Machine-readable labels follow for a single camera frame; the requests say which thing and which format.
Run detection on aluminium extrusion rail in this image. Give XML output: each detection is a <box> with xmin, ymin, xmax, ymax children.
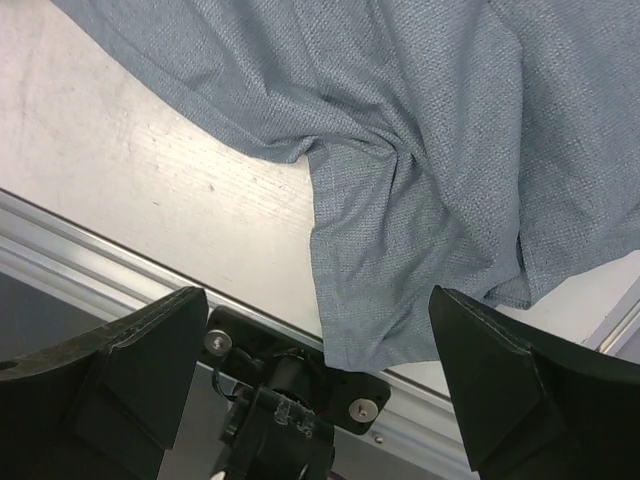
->
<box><xmin>1</xmin><ymin>191</ymin><xmax>475</xmax><ymax>479</ymax></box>

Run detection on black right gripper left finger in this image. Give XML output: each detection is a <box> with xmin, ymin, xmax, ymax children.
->
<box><xmin>1</xmin><ymin>287</ymin><xmax>208</xmax><ymax>479</ymax></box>

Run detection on blue-grey fabric pillowcase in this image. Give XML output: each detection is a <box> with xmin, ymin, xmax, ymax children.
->
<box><xmin>60</xmin><ymin>1</ymin><xmax>639</xmax><ymax>371</ymax></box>

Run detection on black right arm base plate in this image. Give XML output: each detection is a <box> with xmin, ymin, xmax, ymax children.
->
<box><xmin>200</xmin><ymin>306</ymin><xmax>391</xmax><ymax>435</ymax></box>

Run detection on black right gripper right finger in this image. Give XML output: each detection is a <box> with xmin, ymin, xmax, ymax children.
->
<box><xmin>429</xmin><ymin>286</ymin><xmax>639</xmax><ymax>479</ymax></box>

